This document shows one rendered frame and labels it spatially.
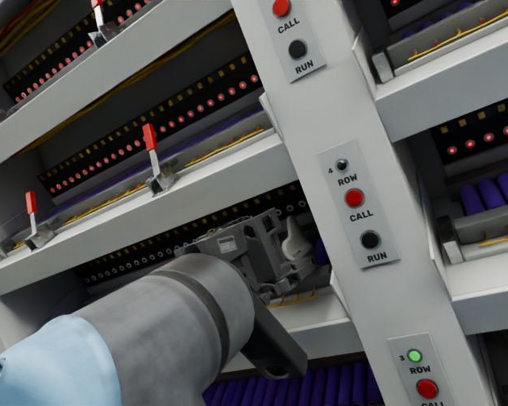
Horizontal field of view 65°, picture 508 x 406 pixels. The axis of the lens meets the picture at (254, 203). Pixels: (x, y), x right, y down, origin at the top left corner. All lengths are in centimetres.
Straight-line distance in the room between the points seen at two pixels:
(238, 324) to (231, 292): 2
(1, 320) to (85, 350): 63
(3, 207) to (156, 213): 44
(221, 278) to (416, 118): 23
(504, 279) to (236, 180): 28
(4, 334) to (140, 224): 39
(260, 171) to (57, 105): 32
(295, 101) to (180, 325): 25
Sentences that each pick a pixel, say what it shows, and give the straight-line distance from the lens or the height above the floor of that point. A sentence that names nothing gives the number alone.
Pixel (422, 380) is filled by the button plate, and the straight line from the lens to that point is 45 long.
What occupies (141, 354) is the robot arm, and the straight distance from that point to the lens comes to 23.
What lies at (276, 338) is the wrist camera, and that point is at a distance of 39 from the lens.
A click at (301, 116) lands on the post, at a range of 41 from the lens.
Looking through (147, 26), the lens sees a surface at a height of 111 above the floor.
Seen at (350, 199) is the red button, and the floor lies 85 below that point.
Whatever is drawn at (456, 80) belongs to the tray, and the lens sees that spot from 39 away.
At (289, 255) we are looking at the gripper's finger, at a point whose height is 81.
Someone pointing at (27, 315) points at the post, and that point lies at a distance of 87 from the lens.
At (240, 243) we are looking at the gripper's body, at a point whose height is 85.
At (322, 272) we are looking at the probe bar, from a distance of 47.
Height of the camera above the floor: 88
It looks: level
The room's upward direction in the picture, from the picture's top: 21 degrees counter-clockwise
